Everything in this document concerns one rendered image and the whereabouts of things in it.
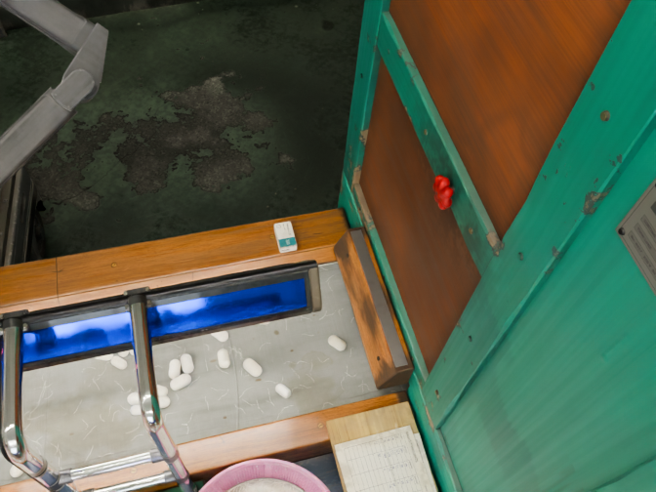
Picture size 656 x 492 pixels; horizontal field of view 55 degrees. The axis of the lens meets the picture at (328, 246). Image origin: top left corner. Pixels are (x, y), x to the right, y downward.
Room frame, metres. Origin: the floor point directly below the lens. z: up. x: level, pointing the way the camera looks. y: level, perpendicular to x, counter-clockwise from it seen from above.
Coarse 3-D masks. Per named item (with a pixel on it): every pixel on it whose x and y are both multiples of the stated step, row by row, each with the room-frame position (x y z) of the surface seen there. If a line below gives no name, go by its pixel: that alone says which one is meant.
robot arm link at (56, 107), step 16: (64, 80) 0.73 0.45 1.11; (80, 80) 0.74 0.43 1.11; (48, 96) 0.72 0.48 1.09; (64, 96) 0.71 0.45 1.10; (80, 96) 0.72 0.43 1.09; (32, 112) 0.69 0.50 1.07; (48, 112) 0.70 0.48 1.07; (64, 112) 0.71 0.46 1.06; (16, 128) 0.66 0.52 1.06; (32, 128) 0.67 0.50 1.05; (48, 128) 0.68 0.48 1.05; (0, 144) 0.64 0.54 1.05; (16, 144) 0.64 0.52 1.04; (32, 144) 0.65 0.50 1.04; (0, 160) 0.62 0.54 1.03; (16, 160) 0.62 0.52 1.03; (0, 176) 0.60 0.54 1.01
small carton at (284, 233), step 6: (288, 222) 0.74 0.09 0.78; (276, 228) 0.72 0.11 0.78; (282, 228) 0.72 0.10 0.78; (288, 228) 0.72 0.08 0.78; (276, 234) 0.70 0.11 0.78; (282, 234) 0.70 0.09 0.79; (288, 234) 0.71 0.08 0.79; (294, 234) 0.71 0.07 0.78; (282, 240) 0.69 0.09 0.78; (288, 240) 0.69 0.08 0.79; (294, 240) 0.69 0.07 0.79; (282, 246) 0.68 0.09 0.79; (288, 246) 0.68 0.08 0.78; (294, 246) 0.68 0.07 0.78; (282, 252) 0.67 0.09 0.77
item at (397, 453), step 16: (384, 432) 0.33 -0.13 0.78; (400, 432) 0.33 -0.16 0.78; (336, 448) 0.30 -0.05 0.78; (352, 448) 0.30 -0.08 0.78; (368, 448) 0.30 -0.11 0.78; (384, 448) 0.31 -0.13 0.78; (400, 448) 0.31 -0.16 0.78; (416, 448) 0.31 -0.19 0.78; (352, 464) 0.27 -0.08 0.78; (368, 464) 0.28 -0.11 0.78; (384, 464) 0.28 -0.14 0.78; (400, 464) 0.28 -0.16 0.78; (416, 464) 0.29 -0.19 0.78; (352, 480) 0.25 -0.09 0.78; (368, 480) 0.25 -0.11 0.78; (384, 480) 0.25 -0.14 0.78; (400, 480) 0.26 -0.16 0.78; (416, 480) 0.26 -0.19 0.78; (432, 480) 0.26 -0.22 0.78
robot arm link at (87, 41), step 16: (0, 0) 0.81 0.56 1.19; (16, 0) 0.82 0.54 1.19; (32, 0) 0.83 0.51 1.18; (48, 0) 0.84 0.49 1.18; (32, 16) 0.81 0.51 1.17; (48, 16) 0.82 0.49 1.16; (64, 16) 0.83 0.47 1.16; (80, 16) 0.84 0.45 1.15; (48, 32) 0.80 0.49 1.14; (64, 32) 0.81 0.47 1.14; (80, 32) 0.81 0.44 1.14; (96, 32) 0.82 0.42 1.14; (64, 48) 0.81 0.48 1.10; (80, 48) 0.79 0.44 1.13; (96, 48) 0.80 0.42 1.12; (80, 64) 0.77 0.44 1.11; (96, 64) 0.78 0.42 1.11; (96, 80) 0.76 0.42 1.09
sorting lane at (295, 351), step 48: (336, 288) 0.62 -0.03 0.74; (240, 336) 0.49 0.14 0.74; (288, 336) 0.51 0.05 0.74; (48, 384) 0.36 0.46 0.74; (96, 384) 0.37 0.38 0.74; (192, 384) 0.39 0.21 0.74; (240, 384) 0.40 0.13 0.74; (288, 384) 0.41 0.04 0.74; (336, 384) 0.42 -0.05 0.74; (48, 432) 0.27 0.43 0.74; (96, 432) 0.28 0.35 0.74; (144, 432) 0.29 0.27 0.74; (192, 432) 0.30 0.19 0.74; (0, 480) 0.19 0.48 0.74
